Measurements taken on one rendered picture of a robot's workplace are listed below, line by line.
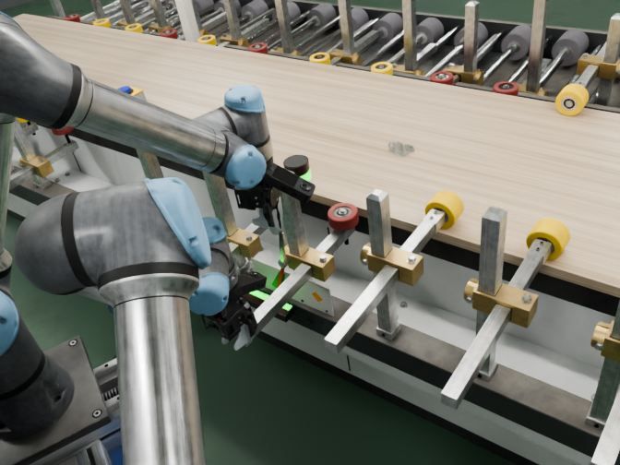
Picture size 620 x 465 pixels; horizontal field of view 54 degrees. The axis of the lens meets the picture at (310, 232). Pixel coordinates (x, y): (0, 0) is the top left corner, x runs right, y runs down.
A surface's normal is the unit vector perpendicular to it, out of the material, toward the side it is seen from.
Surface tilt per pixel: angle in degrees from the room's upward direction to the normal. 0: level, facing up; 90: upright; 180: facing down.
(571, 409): 0
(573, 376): 0
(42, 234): 42
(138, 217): 37
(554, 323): 90
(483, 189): 0
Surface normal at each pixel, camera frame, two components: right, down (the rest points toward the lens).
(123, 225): -0.11, -0.26
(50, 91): 0.48, 0.24
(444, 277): -0.58, 0.58
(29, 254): -0.53, 0.23
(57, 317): -0.14, -0.77
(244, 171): 0.57, 0.46
